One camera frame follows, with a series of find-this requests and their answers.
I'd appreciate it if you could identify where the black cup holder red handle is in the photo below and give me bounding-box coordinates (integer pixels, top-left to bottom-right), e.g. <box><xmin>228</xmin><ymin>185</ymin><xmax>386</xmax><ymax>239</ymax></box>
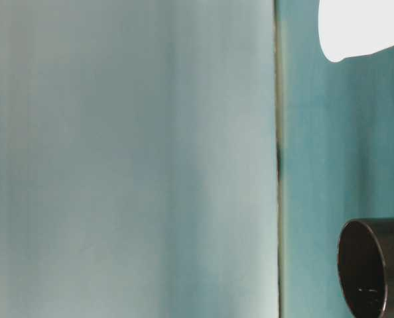
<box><xmin>337</xmin><ymin>217</ymin><xmax>394</xmax><ymax>318</ymax></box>

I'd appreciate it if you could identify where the blue-green table cloth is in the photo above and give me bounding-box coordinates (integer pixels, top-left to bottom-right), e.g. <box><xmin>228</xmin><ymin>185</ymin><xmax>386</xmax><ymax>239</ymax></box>
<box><xmin>275</xmin><ymin>0</ymin><xmax>394</xmax><ymax>318</ymax></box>

